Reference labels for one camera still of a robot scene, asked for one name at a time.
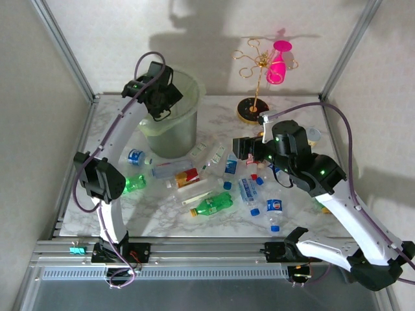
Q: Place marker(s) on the white bottle red cap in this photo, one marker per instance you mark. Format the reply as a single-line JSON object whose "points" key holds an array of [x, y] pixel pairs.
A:
{"points": [[251, 166]]}

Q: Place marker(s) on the large clear unlabeled bottle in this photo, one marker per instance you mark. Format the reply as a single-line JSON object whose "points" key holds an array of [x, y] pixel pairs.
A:
{"points": [[197, 191]]}

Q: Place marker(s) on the blue label bottle white cap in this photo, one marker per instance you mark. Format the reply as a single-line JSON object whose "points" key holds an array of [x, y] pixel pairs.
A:
{"points": [[136, 157]]}

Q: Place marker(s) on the Pepsi label plastic bottle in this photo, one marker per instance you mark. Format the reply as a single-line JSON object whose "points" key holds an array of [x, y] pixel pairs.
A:
{"points": [[275, 205]]}

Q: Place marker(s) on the green plastic bottle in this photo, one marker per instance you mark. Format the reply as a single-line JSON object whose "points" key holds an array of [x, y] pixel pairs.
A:
{"points": [[136, 183]]}

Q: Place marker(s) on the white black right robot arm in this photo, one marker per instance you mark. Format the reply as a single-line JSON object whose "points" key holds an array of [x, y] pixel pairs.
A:
{"points": [[350, 220]]}

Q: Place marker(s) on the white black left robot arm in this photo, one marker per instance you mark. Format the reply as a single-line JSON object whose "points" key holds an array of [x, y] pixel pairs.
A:
{"points": [[124, 136]]}

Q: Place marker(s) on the red yellow label bottle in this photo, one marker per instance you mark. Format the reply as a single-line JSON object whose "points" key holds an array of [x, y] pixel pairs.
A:
{"points": [[186, 177]]}

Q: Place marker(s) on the pink plastic wine glass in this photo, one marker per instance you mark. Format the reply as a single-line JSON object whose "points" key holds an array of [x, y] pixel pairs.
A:
{"points": [[277, 73]]}

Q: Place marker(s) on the clear bluish plastic bottle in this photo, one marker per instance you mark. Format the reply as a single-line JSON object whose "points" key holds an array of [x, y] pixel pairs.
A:
{"points": [[172, 168]]}

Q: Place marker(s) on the grey metal panel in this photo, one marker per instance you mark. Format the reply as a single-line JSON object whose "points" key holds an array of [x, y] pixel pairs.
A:
{"points": [[194, 296]]}

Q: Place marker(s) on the teal binder clip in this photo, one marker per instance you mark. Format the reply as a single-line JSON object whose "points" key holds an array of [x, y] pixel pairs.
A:
{"points": [[78, 250]]}

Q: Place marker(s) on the aluminium side rail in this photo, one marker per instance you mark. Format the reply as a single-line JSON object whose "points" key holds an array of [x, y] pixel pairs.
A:
{"points": [[331, 120], [85, 129]]}

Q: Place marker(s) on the aluminium frame post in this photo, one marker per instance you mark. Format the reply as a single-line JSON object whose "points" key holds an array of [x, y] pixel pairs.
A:
{"points": [[350, 48], [67, 52]]}

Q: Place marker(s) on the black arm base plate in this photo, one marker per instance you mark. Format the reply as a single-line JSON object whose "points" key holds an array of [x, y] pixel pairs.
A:
{"points": [[139, 252], [274, 251]]}

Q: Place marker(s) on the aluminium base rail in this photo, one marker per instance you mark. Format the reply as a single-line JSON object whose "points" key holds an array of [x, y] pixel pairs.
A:
{"points": [[207, 251]]}

